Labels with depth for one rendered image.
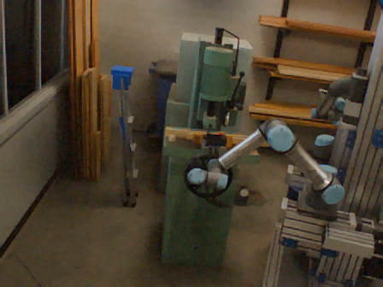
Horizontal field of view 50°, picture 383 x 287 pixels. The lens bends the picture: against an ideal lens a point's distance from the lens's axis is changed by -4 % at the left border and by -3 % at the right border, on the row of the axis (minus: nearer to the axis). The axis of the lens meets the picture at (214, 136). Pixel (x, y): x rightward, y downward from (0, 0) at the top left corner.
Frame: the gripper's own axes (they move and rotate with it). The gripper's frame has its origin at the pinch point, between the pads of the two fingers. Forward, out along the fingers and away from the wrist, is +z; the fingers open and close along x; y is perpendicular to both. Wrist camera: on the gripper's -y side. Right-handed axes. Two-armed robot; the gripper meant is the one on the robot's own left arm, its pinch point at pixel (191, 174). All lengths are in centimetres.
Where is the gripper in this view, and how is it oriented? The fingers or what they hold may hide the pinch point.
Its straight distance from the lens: 241.0
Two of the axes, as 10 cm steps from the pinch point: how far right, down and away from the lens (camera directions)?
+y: -0.7, 9.9, -1.4
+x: 9.9, 0.9, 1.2
